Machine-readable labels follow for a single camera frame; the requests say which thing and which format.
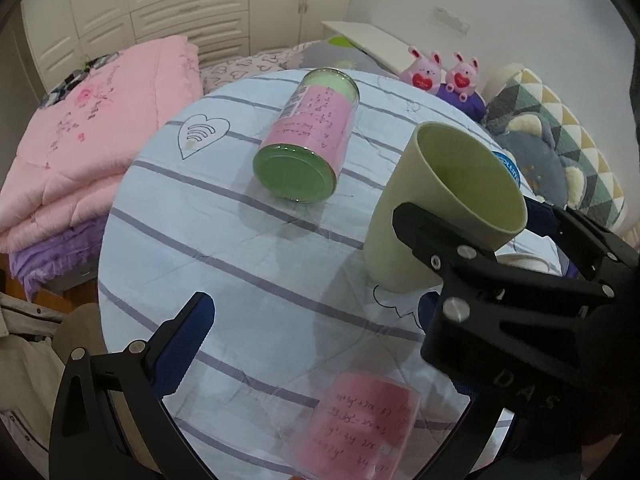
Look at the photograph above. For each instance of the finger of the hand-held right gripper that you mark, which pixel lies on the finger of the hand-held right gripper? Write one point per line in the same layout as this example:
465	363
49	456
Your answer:
425	240
590	245

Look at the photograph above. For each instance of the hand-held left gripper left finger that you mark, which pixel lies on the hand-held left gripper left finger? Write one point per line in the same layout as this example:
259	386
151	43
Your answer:
182	345

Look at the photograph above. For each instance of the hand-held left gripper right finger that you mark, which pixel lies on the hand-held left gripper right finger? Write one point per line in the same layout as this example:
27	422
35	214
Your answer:
429	312

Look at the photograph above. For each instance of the green cup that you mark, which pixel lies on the green cup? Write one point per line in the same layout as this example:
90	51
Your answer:
450	170

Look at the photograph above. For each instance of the clear cup with pink paper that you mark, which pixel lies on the clear cup with pink paper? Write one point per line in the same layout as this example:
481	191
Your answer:
360	420

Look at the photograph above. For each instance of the white roll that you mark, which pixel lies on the white roll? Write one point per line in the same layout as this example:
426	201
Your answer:
525	262

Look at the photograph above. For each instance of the grey bear cushion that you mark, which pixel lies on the grey bear cushion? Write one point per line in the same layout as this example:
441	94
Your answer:
540	160

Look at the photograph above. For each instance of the striped tablecloth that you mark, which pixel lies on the striped tablecloth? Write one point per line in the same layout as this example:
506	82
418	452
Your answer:
250	260

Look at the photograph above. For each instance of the round blue label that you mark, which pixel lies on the round blue label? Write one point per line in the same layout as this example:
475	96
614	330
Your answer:
509	170

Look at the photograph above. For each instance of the triangle patterned pillow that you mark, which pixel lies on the triangle patterned pillow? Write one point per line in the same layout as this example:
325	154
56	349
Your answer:
575	125

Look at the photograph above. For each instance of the purple blanket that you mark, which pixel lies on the purple blanket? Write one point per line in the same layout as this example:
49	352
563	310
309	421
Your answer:
50	255

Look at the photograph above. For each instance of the beige garment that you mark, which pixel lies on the beige garment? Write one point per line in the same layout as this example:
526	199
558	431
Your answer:
25	385

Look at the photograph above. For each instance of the pink bunny plush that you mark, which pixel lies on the pink bunny plush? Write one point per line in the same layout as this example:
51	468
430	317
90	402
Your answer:
462	80
422	72

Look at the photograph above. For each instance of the glass jar with green lid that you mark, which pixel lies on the glass jar with green lid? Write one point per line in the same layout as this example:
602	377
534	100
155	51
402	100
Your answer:
310	120

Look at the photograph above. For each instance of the white board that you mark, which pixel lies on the white board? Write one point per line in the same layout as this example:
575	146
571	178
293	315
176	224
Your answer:
370	42

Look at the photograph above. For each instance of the pink quilt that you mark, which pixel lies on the pink quilt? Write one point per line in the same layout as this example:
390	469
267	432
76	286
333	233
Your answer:
100	135

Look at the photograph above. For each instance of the heart print bed sheet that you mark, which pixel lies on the heart print bed sheet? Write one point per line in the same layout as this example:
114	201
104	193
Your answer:
235	70

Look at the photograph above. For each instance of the black white chequered cloth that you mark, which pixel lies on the black white chequered cloth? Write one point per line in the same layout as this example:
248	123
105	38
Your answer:
70	82

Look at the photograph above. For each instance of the white wardrobe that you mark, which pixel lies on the white wardrobe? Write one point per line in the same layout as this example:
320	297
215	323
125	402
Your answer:
175	5

